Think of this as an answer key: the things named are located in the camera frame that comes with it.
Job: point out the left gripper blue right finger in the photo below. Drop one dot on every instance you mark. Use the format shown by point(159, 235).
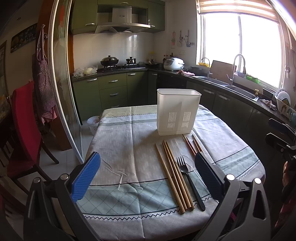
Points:
point(211, 176)

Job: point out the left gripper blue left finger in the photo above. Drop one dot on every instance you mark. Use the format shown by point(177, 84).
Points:
point(85, 176)

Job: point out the dark wooden chopstick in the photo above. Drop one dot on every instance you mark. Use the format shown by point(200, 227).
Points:
point(198, 148)
point(189, 145)

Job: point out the black plastic fork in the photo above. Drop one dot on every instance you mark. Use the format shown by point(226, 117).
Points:
point(184, 169)

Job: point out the light bamboo chopstick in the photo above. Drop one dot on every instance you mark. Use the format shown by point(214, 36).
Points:
point(182, 210)
point(178, 182)
point(184, 188)

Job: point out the green lower kitchen cabinets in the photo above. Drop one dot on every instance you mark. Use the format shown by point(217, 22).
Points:
point(245, 115)

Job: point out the dish rack with plates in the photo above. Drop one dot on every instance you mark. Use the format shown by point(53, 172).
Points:
point(283, 102)

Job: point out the white trash bin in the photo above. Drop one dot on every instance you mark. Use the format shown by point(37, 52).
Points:
point(93, 123)

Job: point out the patterned grey tablecloth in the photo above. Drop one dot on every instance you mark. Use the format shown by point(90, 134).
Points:
point(130, 197)

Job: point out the red chair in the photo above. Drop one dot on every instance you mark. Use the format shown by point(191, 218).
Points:
point(25, 158)

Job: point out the chrome sink faucet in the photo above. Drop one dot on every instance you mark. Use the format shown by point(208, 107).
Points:
point(236, 68)

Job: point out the white plastic utensil holder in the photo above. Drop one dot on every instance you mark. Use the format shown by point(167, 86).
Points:
point(176, 110)

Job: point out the glass sliding door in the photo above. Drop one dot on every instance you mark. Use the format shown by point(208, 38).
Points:
point(60, 74)

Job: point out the wooden cutting board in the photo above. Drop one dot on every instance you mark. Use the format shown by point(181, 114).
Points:
point(221, 71)

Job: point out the checkered hanging apron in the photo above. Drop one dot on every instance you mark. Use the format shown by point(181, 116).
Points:
point(42, 81)

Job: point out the white rice cooker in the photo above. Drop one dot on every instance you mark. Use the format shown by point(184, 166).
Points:
point(174, 64)

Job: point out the black wok with lid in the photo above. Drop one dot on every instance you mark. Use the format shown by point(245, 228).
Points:
point(109, 61)

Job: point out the small black pot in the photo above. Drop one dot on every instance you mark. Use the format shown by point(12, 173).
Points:
point(131, 61)

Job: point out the steel range hood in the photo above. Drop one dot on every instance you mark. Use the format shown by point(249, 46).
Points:
point(121, 19)

